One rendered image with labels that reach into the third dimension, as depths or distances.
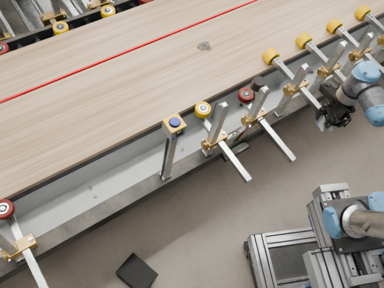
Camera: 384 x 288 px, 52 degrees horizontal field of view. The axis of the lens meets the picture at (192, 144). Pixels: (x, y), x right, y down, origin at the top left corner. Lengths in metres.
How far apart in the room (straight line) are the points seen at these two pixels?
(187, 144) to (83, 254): 0.97
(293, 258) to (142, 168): 1.08
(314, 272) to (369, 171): 1.66
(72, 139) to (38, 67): 0.45
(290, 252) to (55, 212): 1.38
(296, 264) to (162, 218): 0.89
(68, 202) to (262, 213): 1.35
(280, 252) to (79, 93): 1.48
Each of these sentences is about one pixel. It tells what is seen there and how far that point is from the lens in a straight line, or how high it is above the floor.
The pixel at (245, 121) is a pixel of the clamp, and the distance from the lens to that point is 2.01.
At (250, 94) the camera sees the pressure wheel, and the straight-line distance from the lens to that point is 2.06.
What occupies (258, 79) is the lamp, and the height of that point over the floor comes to 1.11.
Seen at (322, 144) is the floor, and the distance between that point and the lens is 3.19.
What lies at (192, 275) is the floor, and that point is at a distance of 2.57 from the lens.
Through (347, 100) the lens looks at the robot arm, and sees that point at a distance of 1.36.
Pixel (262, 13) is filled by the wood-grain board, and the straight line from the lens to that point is 2.49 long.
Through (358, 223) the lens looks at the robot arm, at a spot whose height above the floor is 1.33.
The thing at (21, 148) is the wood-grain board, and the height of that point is 0.90.
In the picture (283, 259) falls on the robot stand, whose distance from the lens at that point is 2.51.
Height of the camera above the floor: 2.51
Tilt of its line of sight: 61 degrees down
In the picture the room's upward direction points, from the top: 16 degrees clockwise
